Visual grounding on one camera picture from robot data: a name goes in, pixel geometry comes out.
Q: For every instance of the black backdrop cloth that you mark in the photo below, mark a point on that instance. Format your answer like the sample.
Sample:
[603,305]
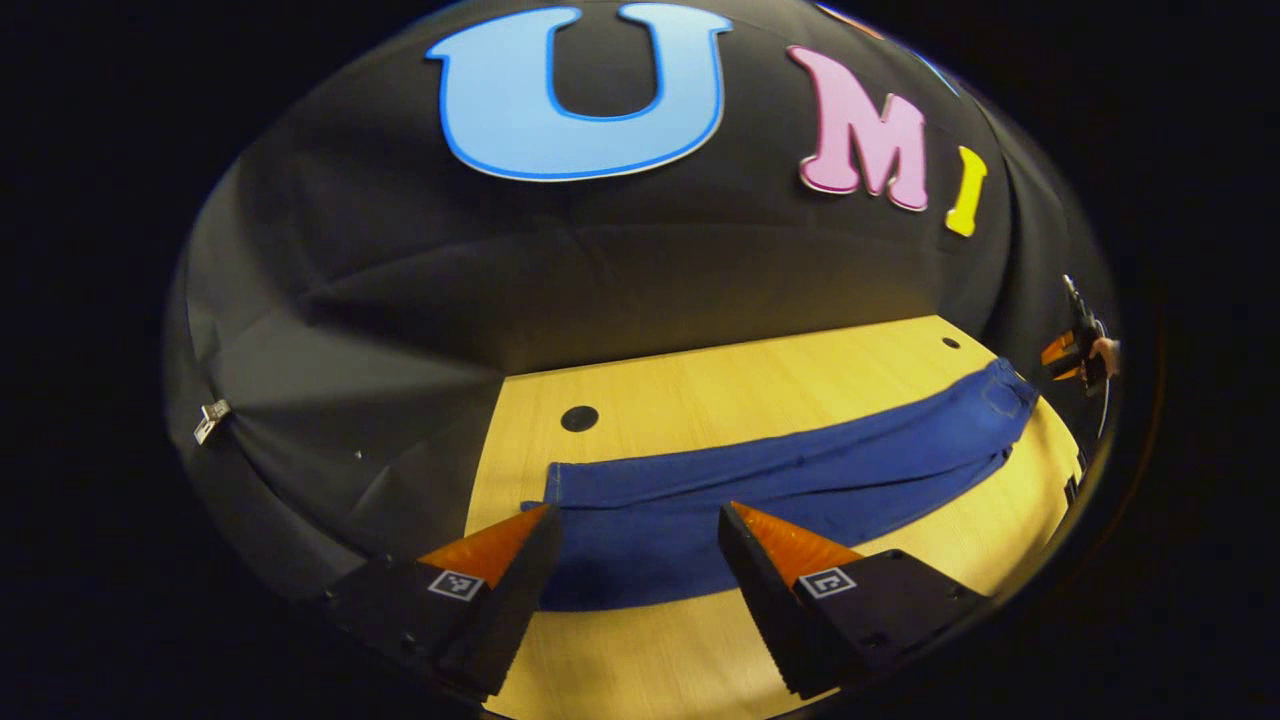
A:
[400,300]

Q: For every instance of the blue jeans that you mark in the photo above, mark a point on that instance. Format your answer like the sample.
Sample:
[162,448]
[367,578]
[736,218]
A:
[800,470]

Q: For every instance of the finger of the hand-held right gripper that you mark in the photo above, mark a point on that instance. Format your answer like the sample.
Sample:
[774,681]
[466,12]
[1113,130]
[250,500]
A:
[1057,348]
[1066,373]

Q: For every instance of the silver metal clip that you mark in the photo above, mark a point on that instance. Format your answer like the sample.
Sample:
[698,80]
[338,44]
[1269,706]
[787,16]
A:
[210,420]

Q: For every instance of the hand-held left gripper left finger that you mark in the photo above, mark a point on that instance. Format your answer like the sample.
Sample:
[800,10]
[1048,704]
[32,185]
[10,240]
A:
[515,610]

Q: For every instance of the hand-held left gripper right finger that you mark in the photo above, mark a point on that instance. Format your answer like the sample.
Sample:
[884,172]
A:
[765,600]

